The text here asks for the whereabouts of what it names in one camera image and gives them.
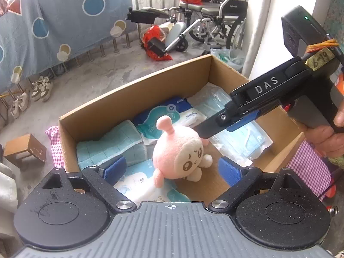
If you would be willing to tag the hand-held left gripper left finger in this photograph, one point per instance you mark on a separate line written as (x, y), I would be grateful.
(115, 168)

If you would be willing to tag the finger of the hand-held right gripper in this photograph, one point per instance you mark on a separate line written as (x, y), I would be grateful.
(215, 126)
(240, 122)

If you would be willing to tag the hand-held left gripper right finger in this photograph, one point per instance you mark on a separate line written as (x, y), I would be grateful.
(228, 170)

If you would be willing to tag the blue bandage box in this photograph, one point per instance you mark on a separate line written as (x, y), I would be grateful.
(134, 177)

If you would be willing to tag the pink plush toy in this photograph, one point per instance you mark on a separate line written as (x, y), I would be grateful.
(177, 150)

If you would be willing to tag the brown cardboard box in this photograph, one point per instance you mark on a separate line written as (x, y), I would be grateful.
(134, 99)

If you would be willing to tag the person's right hand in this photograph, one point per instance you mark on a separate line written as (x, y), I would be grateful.
(328, 142)

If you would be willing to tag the blue face mask pack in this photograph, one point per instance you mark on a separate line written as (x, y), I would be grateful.
(247, 142)

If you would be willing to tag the teal folded towel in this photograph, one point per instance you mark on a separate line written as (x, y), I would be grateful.
(113, 145)

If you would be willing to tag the pale face mask pack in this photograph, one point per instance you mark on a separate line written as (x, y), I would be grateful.
(209, 96)

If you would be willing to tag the blue white wet wipes pack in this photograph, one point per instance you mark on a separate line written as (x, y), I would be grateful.
(161, 113)

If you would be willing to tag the clear plastic bag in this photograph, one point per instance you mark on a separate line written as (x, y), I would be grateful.
(228, 59)

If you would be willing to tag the pink checked cloth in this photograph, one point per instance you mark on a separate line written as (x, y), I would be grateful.
(309, 166)

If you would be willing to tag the small wooden stool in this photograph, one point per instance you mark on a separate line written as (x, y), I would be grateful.
(24, 146)

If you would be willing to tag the wheelchair leg rest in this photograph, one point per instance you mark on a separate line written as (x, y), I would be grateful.
(176, 31)

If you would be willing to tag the white and dark sneaker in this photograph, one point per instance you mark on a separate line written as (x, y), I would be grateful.
(36, 90)
(46, 90)

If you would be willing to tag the pale grey curtain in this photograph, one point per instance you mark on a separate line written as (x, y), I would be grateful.
(6, 190)

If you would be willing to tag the crumpled red plastic bag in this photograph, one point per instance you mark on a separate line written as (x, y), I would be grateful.
(150, 33)

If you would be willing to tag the silver wheelchair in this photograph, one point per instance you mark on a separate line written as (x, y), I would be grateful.
(215, 10)

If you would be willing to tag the metal railing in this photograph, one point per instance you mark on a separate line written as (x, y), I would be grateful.
(115, 45)

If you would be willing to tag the black padded armrest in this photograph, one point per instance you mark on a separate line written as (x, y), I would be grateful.
(145, 16)

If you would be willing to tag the yellow pole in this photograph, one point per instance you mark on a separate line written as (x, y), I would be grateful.
(5, 96)

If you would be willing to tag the blue sheet with circles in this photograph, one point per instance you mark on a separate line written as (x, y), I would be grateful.
(67, 27)

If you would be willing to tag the dark brown garment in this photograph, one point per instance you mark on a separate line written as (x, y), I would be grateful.
(3, 5)

